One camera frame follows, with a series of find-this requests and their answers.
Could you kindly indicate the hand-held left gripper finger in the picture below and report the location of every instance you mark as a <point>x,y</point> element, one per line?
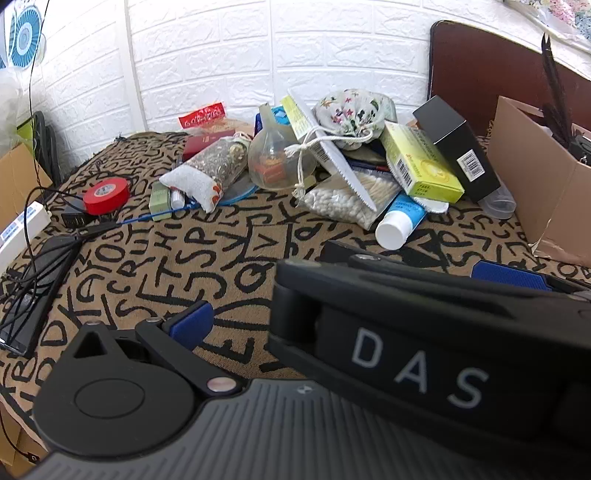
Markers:
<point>194,319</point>

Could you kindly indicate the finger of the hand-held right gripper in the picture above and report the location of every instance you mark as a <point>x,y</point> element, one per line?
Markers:
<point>392,258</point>
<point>508,276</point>

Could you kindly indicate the large cardboard box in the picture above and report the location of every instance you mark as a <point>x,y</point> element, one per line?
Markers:
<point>540,184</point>

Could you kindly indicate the clear plastic flask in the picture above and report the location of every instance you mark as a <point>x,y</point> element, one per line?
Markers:
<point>272,154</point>

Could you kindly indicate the clear plastic container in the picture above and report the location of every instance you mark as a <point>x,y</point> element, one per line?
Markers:
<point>498,205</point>

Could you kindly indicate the bag of cotton swabs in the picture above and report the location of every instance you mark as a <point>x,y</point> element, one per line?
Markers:
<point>341,203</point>

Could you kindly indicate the yellow green medicine box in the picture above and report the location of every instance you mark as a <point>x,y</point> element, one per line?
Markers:
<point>425,166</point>

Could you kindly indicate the long box with serrated edge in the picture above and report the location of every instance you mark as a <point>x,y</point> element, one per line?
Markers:
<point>341,170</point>

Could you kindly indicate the dark wallet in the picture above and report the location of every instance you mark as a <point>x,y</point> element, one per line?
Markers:
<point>369,159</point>

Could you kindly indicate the small green box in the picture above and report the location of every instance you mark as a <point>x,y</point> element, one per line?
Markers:
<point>159,203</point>

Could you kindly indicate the small white tube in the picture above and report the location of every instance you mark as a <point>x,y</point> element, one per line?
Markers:
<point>177,198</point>

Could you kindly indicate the blue rimmed round lid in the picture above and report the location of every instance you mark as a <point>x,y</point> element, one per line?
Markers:
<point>240,194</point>

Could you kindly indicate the black box with barcode label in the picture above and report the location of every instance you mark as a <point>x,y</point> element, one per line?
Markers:
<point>455,138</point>

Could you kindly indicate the herb sachet with floral base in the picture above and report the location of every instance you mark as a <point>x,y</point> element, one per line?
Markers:
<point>207,170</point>

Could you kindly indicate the red tape roll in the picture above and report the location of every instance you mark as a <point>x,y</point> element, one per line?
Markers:
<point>106,196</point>

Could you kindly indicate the black object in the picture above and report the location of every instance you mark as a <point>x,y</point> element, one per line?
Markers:
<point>581,143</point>

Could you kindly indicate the black power adapter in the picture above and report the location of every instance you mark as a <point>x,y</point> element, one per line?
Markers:
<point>74,219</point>

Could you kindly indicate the black phone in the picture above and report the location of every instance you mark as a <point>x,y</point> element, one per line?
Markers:
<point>32,302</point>

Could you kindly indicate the dark red booklet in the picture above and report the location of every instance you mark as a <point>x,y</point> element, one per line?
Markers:
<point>203,144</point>

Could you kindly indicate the blue box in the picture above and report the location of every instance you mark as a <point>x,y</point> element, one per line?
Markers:
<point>280,117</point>

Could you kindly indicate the black feather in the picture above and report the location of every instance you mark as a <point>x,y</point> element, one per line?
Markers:
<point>554,87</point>

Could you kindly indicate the white power strip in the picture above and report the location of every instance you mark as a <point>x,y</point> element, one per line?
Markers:
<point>23,226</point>

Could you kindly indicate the clear packet with red label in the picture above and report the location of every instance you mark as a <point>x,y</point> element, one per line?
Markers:
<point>203,115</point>

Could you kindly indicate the brown wooden headboard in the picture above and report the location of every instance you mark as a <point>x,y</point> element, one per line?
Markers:
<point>489,69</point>

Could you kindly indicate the small cardboard box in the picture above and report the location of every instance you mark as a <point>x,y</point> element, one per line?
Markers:
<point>18,180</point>

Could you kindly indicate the green packet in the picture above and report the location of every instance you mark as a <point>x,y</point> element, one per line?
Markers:
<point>27,131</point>

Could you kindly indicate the floral cloth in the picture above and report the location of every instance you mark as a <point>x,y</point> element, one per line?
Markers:
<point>563,14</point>

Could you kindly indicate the white plastic bag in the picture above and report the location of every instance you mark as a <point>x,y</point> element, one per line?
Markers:
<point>9,106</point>

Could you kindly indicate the blue white fan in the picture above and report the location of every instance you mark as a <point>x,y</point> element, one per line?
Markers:
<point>23,39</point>

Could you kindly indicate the black round frame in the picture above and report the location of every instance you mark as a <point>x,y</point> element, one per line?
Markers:
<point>46,147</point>

